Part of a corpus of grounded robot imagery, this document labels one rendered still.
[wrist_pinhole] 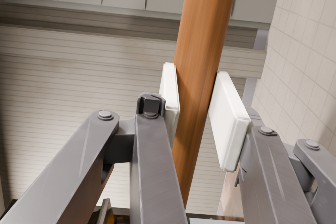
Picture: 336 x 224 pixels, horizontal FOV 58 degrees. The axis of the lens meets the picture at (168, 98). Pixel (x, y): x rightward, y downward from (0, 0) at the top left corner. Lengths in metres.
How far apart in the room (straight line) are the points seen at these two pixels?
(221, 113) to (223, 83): 0.02
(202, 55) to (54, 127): 3.89
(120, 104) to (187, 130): 3.50
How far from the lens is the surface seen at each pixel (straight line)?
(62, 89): 3.79
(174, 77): 0.17
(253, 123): 0.16
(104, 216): 2.10
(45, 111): 3.99
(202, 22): 0.18
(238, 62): 3.43
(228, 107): 0.16
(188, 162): 0.22
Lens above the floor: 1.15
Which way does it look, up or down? 2 degrees down
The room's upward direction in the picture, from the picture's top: 85 degrees counter-clockwise
